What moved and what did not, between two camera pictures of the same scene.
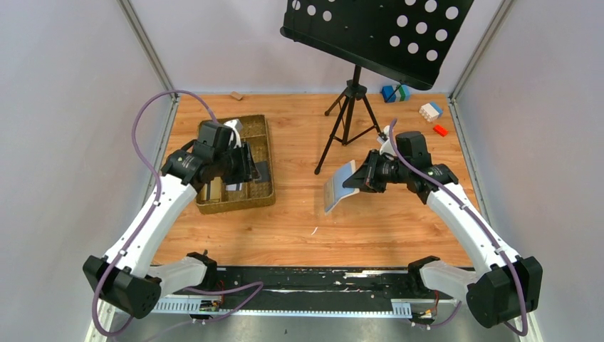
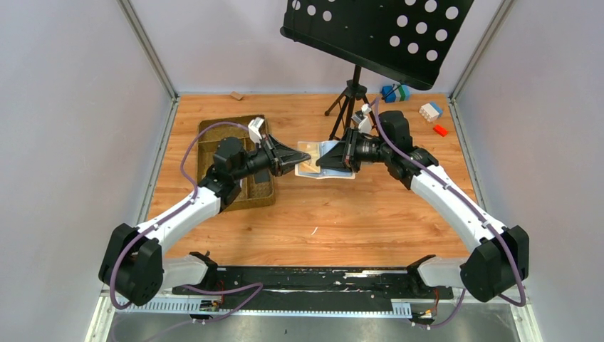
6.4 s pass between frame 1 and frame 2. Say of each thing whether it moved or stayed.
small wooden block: stayed
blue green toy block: stayed
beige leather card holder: moved
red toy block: stayed
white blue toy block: stayed
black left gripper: moved
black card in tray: stayed
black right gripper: moved
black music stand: stayed
